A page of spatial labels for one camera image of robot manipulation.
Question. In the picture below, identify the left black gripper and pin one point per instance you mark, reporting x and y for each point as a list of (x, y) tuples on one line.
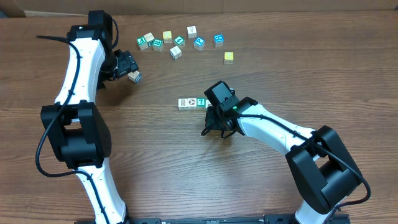
[(127, 61)]

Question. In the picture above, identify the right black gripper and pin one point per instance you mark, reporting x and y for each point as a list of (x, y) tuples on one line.
[(212, 124)]

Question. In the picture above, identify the green number seven block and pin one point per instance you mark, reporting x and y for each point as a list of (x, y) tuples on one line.
[(201, 103)]

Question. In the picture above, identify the white block dark round picture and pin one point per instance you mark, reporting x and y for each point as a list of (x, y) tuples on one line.
[(192, 104)]

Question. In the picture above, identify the white block owl picture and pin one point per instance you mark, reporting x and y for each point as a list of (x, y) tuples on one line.
[(182, 104)]

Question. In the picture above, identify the white block red picture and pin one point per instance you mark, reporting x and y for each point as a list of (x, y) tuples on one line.
[(208, 103)]

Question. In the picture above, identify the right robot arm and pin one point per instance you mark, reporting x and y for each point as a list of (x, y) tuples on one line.
[(323, 169)]

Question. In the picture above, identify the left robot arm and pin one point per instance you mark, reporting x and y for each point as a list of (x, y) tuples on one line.
[(74, 126)]

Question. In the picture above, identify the green wheelchair symbol block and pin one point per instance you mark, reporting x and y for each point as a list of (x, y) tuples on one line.
[(142, 43)]

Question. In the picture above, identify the plain white lettered block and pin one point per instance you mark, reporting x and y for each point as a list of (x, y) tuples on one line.
[(149, 38)]

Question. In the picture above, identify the green letter block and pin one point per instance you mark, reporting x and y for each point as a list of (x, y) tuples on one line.
[(158, 45)]

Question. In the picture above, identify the yellow top block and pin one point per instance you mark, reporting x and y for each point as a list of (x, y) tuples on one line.
[(167, 37)]

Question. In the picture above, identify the yellow block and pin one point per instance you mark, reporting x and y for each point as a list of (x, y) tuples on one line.
[(228, 58), (167, 37)]

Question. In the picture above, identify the white block blue side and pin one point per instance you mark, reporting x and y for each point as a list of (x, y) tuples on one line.
[(175, 52)]

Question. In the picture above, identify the green number four block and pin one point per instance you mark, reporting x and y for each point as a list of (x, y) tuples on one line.
[(179, 41)]

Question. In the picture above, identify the yellow block right side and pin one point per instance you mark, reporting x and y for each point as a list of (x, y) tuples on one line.
[(228, 58)]

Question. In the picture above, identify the white block top row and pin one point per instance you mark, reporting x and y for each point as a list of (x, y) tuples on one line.
[(192, 32)]

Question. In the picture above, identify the blue letter P block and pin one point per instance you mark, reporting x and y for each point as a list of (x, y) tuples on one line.
[(199, 43)]

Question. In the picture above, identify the blue picture block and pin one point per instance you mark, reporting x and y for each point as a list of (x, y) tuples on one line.
[(218, 40)]

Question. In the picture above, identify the cardboard backboard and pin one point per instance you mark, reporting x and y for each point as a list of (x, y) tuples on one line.
[(21, 8)]

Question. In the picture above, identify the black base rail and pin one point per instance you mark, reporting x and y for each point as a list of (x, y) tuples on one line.
[(266, 219)]

